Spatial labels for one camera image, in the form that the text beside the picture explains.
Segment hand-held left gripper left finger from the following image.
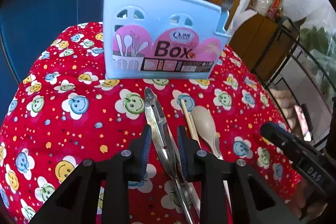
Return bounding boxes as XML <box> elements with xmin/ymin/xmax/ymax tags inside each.
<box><xmin>28</xmin><ymin>124</ymin><xmax>153</xmax><ymax>224</ymax></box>

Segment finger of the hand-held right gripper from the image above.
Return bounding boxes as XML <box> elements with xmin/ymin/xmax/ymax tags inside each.
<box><xmin>259</xmin><ymin>122</ymin><xmax>300</xmax><ymax>156</ymax></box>

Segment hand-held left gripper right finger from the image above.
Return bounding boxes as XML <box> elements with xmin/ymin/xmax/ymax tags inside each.
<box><xmin>176</xmin><ymin>125</ymin><xmax>301</xmax><ymax>224</ymax></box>

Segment metal tongs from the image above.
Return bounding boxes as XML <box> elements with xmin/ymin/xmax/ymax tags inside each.
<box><xmin>144</xmin><ymin>87</ymin><xmax>196</xmax><ymax>224</ymax></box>

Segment wooden chopstick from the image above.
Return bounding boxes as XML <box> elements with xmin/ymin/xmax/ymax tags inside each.
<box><xmin>180</xmin><ymin>99</ymin><xmax>202</xmax><ymax>148</ymax></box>

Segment beige plastic spoon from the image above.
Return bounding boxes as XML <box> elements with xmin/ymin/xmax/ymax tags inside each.
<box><xmin>190</xmin><ymin>105</ymin><xmax>225</xmax><ymax>161</ymax></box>

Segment light blue utensil holder box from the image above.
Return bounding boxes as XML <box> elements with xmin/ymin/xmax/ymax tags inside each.
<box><xmin>102</xmin><ymin>0</ymin><xmax>232</xmax><ymax>80</ymax></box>

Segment person's right hand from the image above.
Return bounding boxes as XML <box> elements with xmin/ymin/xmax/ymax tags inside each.
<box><xmin>286</xmin><ymin>182</ymin><xmax>334</xmax><ymax>222</ymax></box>

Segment smartphone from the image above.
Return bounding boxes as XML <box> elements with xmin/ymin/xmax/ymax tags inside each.
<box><xmin>294</xmin><ymin>104</ymin><xmax>313</xmax><ymax>142</ymax></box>

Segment red smiley flower tablecloth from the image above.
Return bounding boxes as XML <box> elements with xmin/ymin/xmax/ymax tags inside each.
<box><xmin>0</xmin><ymin>21</ymin><xmax>305</xmax><ymax>224</ymax></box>

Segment bag of green vegetables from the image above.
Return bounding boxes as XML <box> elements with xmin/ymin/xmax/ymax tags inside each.
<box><xmin>299</xmin><ymin>25</ymin><xmax>336</xmax><ymax>109</ymax></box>

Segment wooden floor cabinet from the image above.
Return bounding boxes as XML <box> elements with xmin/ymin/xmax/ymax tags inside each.
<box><xmin>228</xmin><ymin>14</ymin><xmax>289</xmax><ymax>77</ymax></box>

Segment red bottle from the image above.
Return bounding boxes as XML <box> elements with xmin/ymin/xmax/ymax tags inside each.
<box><xmin>268</xmin><ymin>0</ymin><xmax>282</xmax><ymax>18</ymax></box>

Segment blue kitchen counter cabinet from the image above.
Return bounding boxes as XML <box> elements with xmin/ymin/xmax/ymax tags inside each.
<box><xmin>0</xmin><ymin>0</ymin><xmax>147</xmax><ymax>122</ymax></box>

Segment black wire rack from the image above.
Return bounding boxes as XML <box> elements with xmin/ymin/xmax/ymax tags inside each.
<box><xmin>251</xmin><ymin>17</ymin><xmax>336</xmax><ymax>151</ymax></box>

